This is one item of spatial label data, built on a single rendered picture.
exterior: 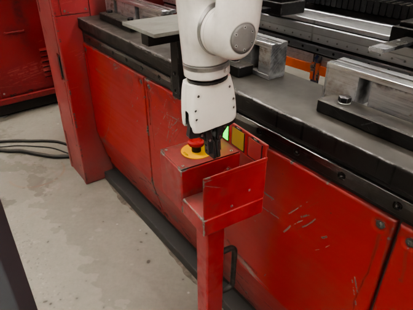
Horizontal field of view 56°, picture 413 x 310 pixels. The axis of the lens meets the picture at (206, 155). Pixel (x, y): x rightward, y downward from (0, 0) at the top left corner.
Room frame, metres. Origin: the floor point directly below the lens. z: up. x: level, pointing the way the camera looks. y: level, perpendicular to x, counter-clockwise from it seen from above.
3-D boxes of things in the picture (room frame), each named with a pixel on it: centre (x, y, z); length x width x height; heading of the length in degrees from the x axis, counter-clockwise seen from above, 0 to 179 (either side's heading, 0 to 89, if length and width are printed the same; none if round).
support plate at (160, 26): (1.13, 0.08, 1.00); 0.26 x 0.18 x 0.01; 126
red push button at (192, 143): (0.78, 0.02, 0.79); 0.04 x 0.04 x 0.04
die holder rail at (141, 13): (1.66, 0.28, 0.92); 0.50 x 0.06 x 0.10; 36
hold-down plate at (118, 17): (1.66, 0.36, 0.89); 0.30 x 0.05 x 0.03; 36
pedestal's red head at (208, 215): (0.75, -0.01, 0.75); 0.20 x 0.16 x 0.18; 32
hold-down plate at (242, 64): (1.15, -0.02, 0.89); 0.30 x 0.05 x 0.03; 36
